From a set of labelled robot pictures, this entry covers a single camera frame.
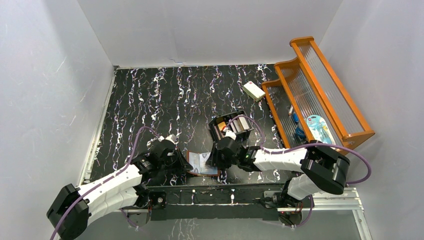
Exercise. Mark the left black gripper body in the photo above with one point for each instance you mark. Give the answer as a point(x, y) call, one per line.
point(178, 160)

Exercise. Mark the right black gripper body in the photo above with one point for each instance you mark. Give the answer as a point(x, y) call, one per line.
point(222, 161)

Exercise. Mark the white VIP credit card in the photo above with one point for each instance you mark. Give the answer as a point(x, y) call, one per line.
point(203, 164)

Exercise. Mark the orange leather card holder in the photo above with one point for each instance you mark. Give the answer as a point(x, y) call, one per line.
point(202, 164)

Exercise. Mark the gold credit card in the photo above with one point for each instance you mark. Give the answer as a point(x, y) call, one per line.
point(221, 126)

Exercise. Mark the black card tray box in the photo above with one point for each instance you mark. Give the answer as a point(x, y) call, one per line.
point(228, 119)

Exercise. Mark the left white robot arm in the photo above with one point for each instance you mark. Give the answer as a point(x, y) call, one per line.
point(76, 207)

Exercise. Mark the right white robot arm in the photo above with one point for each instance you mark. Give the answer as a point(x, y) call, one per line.
point(321, 167)

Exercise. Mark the stack of white cards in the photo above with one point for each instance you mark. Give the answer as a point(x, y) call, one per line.
point(241, 124)

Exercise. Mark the white rectangular box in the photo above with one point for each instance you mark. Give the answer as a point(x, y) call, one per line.
point(253, 91)

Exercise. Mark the blue item on shelf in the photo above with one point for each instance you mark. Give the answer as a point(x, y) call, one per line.
point(299, 132)

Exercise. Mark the small pen on shelf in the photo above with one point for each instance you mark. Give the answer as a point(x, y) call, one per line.
point(290, 111)

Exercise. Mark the orange wooden shelf rack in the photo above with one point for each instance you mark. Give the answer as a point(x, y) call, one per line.
point(312, 87)

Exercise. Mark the blue blister pack item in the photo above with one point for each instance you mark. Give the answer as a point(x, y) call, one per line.
point(319, 129)

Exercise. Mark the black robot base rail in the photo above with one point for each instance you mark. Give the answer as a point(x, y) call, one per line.
point(221, 201)

